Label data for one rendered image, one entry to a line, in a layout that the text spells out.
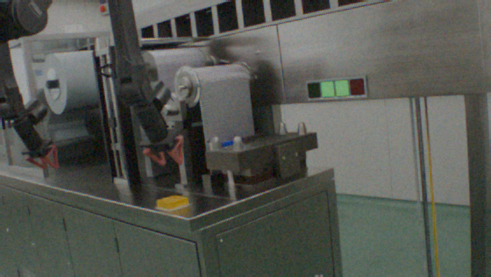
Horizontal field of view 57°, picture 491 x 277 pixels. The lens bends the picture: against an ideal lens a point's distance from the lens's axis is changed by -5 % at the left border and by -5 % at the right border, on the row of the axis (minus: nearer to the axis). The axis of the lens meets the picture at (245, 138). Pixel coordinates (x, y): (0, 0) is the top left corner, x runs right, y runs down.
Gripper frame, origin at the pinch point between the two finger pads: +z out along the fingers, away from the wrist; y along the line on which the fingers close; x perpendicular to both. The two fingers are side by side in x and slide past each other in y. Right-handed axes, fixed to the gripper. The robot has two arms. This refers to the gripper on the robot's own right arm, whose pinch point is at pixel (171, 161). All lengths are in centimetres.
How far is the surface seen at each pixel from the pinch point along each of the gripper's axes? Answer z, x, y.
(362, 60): 3, -50, -47
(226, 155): 13.2, -17.8, -5.9
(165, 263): 31.0, 12.4, 11.3
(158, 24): -2, -103, 58
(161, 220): 14.6, 9.0, 6.1
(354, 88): 11, -46, -43
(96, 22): 112, -477, 431
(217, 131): 15.1, -33.3, 4.0
